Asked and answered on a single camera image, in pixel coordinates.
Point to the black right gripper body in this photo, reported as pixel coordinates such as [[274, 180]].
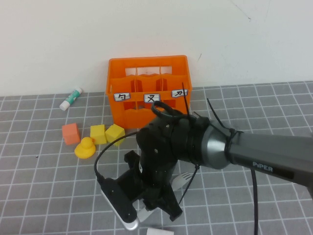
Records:
[[156, 178]]

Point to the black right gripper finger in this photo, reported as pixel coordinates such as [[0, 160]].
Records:
[[172, 205], [152, 205]]

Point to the grey plastic fork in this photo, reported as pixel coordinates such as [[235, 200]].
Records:
[[179, 181]]

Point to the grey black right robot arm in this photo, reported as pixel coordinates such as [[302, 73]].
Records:
[[256, 151]]

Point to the orange plastic cutlery holder crate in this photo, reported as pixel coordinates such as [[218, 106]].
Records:
[[127, 115]]

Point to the black zip tie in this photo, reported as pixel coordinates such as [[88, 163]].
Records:
[[215, 113], [185, 100], [188, 186]]

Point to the white paper piece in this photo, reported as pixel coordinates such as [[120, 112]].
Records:
[[159, 231]]

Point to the yellow foam cube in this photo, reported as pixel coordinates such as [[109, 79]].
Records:
[[113, 133], [97, 134]]

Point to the yellow rubber duck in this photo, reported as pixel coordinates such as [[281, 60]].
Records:
[[84, 149]]

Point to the white label character 叉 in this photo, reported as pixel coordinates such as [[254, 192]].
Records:
[[151, 97]]

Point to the white label character 刀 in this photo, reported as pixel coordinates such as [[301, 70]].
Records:
[[178, 93]]

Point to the white label character 勺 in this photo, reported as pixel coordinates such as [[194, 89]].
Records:
[[122, 97]]

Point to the orange foam cube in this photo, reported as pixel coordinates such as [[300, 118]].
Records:
[[71, 134]]

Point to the grey grid table mat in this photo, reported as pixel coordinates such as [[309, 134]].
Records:
[[49, 195]]

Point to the white green glue stick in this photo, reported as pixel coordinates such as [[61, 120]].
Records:
[[71, 99]]

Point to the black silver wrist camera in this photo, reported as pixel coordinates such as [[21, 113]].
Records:
[[119, 203]]

